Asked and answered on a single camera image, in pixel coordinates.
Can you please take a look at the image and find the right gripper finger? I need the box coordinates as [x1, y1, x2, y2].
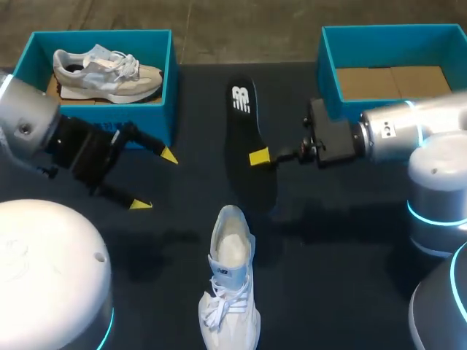
[248, 144, 304, 169]

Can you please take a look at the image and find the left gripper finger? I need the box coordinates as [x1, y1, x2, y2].
[96, 182, 153, 211]
[116, 122, 180, 166]

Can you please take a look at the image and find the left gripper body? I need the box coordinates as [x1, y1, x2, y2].
[35, 114, 128, 196]

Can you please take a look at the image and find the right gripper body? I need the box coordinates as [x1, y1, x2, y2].
[296, 97, 366, 170]

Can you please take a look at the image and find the black insole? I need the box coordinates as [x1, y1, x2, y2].
[225, 74, 279, 213]

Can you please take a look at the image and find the white and grey shoe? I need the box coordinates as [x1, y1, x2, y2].
[53, 43, 164, 104]
[197, 204, 263, 350]

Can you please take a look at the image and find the teal box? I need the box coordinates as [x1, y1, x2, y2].
[314, 23, 467, 120]
[13, 29, 180, 151]

